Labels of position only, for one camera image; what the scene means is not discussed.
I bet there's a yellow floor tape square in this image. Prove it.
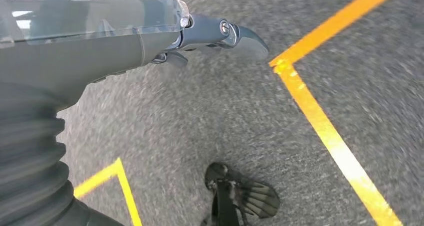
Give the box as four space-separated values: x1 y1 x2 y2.
268 0 409 226
73 157 143 226

